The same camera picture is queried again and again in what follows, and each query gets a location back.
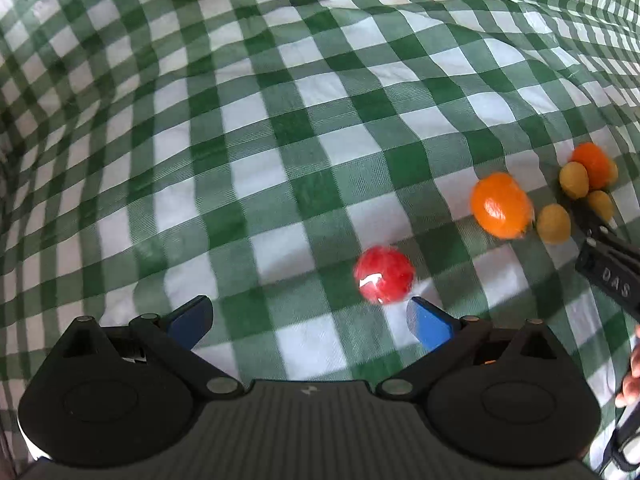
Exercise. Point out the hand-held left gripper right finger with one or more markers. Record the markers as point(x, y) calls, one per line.
point(429, 327)

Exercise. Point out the small yellow fruit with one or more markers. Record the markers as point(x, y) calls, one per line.
point(601, 204)
point(553, 223)
point(573, 179)

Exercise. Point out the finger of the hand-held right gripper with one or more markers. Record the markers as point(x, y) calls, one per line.
point(589, 221)

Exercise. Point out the large orange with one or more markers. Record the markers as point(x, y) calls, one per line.
point(501, 205)

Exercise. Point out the green white checked cloth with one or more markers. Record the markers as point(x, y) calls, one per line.
point(260, 125)

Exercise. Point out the person's right hand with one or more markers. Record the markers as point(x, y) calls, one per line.
point(633, 375)

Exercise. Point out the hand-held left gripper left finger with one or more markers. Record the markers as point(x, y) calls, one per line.
point(191, 321)

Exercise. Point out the small orange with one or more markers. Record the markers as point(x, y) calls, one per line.
point(597, 162)

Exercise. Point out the red round fruit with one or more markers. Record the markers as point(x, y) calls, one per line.
point(384, 275)

